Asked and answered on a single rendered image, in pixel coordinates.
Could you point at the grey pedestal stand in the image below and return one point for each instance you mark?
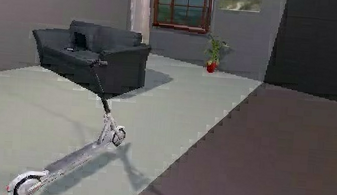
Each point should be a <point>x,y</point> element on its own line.
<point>139,16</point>

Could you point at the dark grey sofa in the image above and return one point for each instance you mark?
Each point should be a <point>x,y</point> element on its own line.
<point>119,65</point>

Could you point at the green plant in red pot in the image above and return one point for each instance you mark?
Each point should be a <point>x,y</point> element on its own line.
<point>212,57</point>

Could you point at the white kick scooter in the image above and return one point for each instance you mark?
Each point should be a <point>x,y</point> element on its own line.
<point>81,155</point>

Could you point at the framed landscape picture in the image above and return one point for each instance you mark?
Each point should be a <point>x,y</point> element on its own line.
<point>240,1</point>

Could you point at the red framed window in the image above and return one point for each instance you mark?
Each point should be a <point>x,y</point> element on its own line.
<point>183,7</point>

